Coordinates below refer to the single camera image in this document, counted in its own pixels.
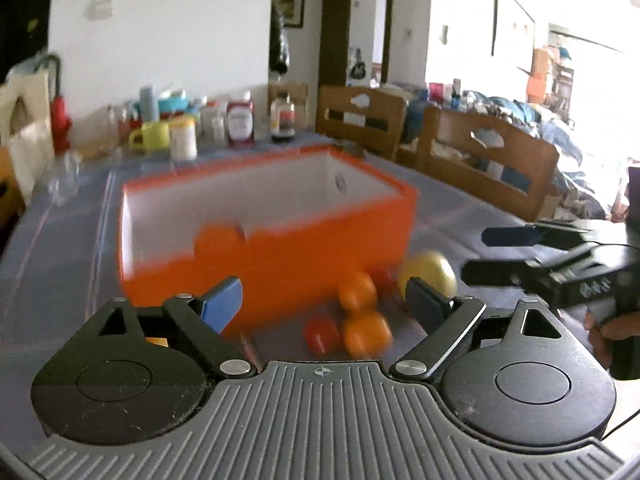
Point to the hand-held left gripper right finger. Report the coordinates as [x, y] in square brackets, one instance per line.
[425, 305]

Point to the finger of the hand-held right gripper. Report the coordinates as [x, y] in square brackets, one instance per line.
[495, 271]
[505, 236]

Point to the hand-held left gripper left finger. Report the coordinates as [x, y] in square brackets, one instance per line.
[225, 302]

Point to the yellow apple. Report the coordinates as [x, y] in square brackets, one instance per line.
[432, 270]

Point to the orange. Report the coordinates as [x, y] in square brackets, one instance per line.
[220, 242]
[357, 291]
[367, 335]

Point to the orange box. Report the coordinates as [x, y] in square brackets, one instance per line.
[300, 260]

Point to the red tomato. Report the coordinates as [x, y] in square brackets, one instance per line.
[321, 335]

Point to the person's right hand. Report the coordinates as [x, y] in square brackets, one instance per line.
[607, 330]

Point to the pile of blue clothes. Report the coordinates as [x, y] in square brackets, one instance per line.
[520, 110]

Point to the white canister yellow lid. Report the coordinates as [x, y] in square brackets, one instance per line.
[183, 139]

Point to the dark red supplement bottle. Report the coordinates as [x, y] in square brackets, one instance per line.
[240, 122]

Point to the yellow mug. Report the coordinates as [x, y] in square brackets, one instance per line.
[152, 136]

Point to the dark bottle red label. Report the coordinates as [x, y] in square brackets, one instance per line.
[283, 120]

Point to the clear glass mug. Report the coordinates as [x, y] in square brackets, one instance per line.
[65, 177]

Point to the clear glass jar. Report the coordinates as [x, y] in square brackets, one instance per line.
[112, 130]

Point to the teal lidded bowl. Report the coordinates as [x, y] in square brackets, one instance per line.
[174, 102]

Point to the grey-blue thermos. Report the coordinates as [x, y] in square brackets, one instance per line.
[148, 105]

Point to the red umbrella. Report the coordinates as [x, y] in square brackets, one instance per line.
[60, 120]

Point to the white tote bag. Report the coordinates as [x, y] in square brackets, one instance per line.
[30, 145]

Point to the black framed wall picture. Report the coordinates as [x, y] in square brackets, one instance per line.
[512, 25]

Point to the dark wooden door frame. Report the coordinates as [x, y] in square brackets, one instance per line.
[332, 20]

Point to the white wall switch plate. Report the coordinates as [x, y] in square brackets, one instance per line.
[102, 9]

